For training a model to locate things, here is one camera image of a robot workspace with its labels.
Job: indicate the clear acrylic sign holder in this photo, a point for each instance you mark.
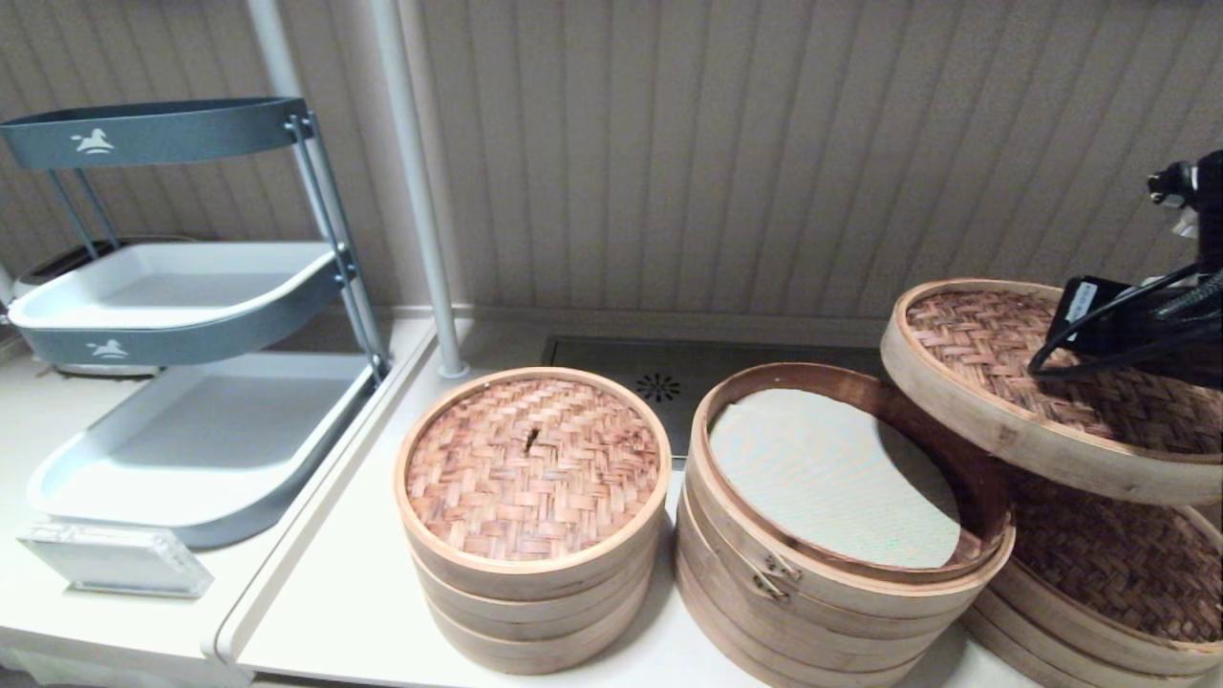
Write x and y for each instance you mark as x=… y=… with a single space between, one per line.
x=115 y=560

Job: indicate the small bamboo steamer basket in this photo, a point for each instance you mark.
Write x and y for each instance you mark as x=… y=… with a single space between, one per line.
x=535 y=659
x=535 y=616

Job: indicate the grey storage rack tray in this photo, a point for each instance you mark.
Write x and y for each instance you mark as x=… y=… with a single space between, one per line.
x=191 y=132
x=172 y=281
x=210 y=436

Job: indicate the right bamboo steamer with lid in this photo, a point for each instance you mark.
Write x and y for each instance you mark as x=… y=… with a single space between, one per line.
x=1099 y=564

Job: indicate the grey metal rack frame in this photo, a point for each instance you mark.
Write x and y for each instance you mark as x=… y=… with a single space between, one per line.
x=346 y=271

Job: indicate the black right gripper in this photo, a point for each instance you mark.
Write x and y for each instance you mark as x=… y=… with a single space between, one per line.
x=1194 y=368

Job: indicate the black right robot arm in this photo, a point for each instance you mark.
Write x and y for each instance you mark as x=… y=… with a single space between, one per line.
x=1206 y=191

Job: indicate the large bamboo steamer basket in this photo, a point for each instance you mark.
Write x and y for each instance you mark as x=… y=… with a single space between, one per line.
x=793 y=659
x=1022 y=652
x=841 y=604

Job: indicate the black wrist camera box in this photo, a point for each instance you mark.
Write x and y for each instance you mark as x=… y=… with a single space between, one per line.
x=1084 y=315

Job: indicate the dark steel drain tray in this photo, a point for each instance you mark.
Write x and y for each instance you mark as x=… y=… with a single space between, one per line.
x=611 y=368

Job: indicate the white round support pole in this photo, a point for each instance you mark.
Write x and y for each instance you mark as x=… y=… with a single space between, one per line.
x=272 y=48
x=412 y=143

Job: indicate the large woven bamboo steamer lid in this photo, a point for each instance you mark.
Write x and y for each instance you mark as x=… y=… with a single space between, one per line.
x=975 y=344

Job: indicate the white round steamer liner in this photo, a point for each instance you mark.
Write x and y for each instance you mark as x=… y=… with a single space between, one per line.
x=831 y=478

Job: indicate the small woven bamboo steamer lid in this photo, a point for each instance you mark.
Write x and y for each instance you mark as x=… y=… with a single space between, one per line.
x=530 y=468

